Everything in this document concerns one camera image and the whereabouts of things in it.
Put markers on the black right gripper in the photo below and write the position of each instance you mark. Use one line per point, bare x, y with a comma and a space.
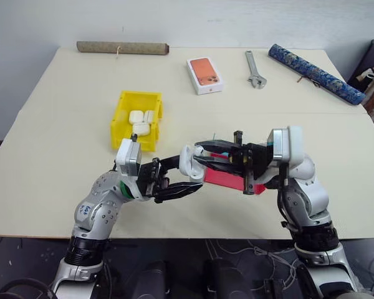
255, 159

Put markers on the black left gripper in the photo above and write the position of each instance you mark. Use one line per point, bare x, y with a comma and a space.
151, 179

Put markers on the white earbud case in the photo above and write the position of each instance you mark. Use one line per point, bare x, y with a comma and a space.
185, 163
141, 129
149, 117
136, 117

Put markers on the white earbud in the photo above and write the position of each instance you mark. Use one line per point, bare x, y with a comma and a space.
199, 151

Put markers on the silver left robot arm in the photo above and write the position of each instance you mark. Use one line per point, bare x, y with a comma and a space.
96, 205

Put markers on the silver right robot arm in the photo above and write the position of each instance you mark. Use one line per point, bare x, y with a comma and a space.
311, 196

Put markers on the closed white earbud case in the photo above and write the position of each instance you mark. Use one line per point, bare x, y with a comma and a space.
136, 117
141, 129
149, 117

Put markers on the yellow plastic bin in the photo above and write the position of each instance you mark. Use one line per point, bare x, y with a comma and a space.
137, 99

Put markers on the red plastic tray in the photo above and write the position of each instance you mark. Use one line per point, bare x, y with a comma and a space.
221, 180

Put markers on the white box with orange phone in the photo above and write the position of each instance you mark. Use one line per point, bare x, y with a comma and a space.
205, 74

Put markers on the silver adjustable wrench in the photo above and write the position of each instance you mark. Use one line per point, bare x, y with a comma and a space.
252, 67

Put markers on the dark rounded shape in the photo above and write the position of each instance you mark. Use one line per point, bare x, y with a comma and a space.
152, 280

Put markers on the blue patterned rolled scroll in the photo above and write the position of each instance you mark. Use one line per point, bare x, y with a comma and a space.
314, 73

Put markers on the brown rolled scroll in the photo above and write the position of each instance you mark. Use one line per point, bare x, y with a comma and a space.
121, 48

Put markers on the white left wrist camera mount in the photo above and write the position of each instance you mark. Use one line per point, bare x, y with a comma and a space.
124, 155

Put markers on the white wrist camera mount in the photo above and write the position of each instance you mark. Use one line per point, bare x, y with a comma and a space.
294, 146
124, 155

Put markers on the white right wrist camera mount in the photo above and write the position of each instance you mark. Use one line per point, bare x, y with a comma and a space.
294, 146

